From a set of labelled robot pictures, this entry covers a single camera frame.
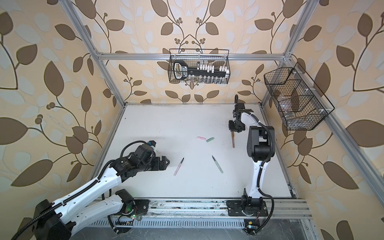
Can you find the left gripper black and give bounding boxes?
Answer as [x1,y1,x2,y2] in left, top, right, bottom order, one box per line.
[138,155,172,173]

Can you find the brown fountain pen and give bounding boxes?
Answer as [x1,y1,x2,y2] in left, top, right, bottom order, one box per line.
[231,132,235,148]

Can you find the pink fountain pen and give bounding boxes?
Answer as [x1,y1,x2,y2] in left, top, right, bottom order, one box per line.
[173,158,185,177]

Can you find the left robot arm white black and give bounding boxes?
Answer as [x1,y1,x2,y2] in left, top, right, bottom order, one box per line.
[12,141,170,240]

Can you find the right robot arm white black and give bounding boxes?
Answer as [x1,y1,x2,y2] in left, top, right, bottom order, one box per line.
[229,95,275,217]

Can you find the green pen cap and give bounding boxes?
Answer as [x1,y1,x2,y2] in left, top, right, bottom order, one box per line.
[206,137,215,143]

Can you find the black socket holder tool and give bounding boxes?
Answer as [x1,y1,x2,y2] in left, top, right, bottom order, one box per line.
[171,60,231,80]

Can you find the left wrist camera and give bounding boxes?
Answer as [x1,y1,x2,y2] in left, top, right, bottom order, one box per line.
[148,141,157,147]

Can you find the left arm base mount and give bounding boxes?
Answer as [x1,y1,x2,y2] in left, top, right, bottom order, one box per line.
[116,199,150,217]

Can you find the side wire basket black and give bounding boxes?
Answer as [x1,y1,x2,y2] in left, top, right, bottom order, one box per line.
[264,63,335,131]

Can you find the rear wire basket black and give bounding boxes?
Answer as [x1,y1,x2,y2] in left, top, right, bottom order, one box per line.
[168,48,231,85]

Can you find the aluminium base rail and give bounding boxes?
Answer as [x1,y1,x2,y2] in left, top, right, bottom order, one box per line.
[110,198,313,229]

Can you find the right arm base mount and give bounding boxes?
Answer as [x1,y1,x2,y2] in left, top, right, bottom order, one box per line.
[226,198,269,218]

